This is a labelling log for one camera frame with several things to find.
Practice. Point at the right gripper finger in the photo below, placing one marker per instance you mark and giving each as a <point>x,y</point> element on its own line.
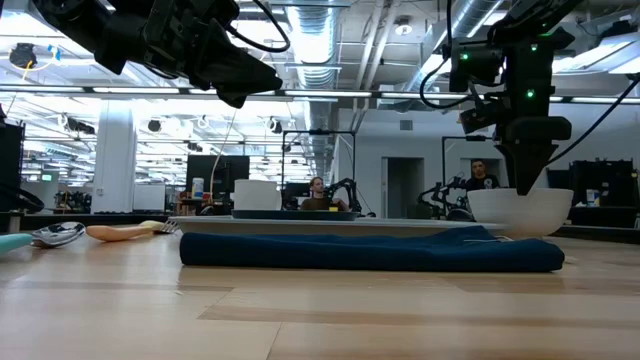
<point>515,165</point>
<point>537,162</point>

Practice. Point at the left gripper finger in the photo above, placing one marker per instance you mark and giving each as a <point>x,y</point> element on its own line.
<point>230,95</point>
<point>250,70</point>

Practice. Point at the background black robot arm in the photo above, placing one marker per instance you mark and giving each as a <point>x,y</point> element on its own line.
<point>442,197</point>
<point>345,187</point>

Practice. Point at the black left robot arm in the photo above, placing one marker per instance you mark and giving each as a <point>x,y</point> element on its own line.
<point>75,20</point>

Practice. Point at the grey plastic tray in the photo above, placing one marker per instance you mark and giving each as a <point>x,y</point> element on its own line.
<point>210,224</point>

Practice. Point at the person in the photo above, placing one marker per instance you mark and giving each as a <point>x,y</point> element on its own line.
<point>315,197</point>
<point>480,175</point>

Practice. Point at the black monitor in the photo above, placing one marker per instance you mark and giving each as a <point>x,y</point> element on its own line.
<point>225,175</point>

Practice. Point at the white wipes canister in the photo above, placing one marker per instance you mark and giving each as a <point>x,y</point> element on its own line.
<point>197,189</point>

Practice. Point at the white square pillar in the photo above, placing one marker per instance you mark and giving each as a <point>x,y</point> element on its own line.
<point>114,160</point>

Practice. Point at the green exit sign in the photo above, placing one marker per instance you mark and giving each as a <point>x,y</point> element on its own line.
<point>46,177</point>

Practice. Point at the black cabinet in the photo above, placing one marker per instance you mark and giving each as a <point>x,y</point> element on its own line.
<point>11,165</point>

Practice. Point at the black gantry frame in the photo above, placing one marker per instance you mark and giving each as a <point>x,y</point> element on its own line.
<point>465,138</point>
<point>320,132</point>

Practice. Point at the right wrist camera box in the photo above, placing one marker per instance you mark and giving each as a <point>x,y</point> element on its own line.
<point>475,65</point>

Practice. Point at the silver ventilation duct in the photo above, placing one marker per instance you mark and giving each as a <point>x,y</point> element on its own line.
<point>312,40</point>

